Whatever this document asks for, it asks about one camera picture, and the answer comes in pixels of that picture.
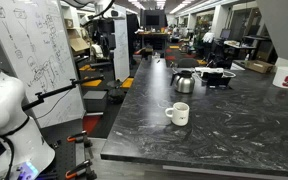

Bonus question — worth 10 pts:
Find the black desktop tray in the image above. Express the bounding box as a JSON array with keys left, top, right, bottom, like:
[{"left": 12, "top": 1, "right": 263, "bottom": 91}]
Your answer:
[{"left": 205, "top": 71, "right": 233, "bottom": 90}]

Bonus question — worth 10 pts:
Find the open cardboard boxes stack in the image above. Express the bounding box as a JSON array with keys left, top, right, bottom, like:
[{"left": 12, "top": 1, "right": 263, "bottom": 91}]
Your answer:
[{"left": 63, "top": 18, "right": 91, "bottom": 56}]

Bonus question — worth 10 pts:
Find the white ceramic mug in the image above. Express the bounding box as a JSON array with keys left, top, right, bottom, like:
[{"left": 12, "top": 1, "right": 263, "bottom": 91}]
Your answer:
[{"left": 164, "top": 101, "right": 190, "bottom": 127}]

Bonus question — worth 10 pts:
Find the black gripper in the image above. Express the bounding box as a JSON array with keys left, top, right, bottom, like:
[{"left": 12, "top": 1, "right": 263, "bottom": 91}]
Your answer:
[{"left": 96, "top": 18, "right": 117, "bottom": 51}]

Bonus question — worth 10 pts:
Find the large steel carafe black handle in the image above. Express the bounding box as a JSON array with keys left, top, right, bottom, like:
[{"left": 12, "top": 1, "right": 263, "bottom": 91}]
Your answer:
[{"left": 169, "top": 69, "right": 196, "bottom": 95}]

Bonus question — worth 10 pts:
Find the grey storage box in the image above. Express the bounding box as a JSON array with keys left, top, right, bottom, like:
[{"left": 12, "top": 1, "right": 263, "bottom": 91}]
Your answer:
[{"left": 83, "top": 90, "right": 108, "bottom": 114}]

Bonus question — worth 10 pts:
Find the black camera mounting rod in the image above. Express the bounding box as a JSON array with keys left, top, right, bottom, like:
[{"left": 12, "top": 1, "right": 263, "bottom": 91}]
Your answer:
[{"left": 22, "top": 75, "right": 105, "bottom": 112}]

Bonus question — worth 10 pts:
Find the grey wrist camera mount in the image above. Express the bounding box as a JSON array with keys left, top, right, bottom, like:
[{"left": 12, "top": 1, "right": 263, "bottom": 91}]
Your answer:
[{"left": 80, "top": 13, "right": 95, "bottom": 26}]

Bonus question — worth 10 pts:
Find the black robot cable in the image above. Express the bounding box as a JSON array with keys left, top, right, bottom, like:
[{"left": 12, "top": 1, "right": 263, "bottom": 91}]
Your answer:
[{"left": 61, "top": 0, "right": 116, "bottom": 18}]

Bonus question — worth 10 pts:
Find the small desk monitor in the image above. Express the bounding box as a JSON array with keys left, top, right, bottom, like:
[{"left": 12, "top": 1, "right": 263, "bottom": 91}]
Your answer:
[{"left": 219, "top": 28, "right": 232, "bottom": 40}]

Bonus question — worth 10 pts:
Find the black perforated robot table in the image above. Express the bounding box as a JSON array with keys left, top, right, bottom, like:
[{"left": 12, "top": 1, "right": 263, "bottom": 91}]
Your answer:
[{"left": 0, "top": 128, "right": 87, "bottom": 180}]

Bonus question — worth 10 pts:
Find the orange handled black clamp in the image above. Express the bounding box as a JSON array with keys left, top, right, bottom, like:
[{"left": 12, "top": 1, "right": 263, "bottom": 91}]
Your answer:
[
  {"left": 66, "top": 130, "right": 93, "bottom": 148},
  {"left": 64, "top": 159, "right": 98, "bottom": 180}
]

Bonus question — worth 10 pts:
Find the flat cardboard box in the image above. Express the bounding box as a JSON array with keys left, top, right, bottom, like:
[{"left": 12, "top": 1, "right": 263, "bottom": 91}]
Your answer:
[{"left": 244, "top": 59, "right": 274, "bottom": 74}]

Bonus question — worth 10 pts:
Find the wooden office desk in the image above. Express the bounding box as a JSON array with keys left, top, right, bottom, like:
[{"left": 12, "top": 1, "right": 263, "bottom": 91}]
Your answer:
[{"left": 137, "top": 30, "right": 170, "bottom": 51}]

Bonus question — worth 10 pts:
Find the large whiteboard with writing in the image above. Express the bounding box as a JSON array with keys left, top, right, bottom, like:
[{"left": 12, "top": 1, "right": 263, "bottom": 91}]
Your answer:
[{"left": 0, "top": 0, "right": 87, "bottom": 129}]

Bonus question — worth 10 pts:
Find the narrow white board panel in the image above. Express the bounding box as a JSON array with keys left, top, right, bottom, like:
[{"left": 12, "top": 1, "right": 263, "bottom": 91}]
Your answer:
[{"left": 113, "top": 4, "right": 131, "bottom": 83}]

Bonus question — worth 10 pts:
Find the large black monitor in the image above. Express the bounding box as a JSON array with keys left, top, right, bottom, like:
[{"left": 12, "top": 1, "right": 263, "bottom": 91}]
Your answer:
[{"left": 140, "top": 9, "right": 168, "bottom": 30}]

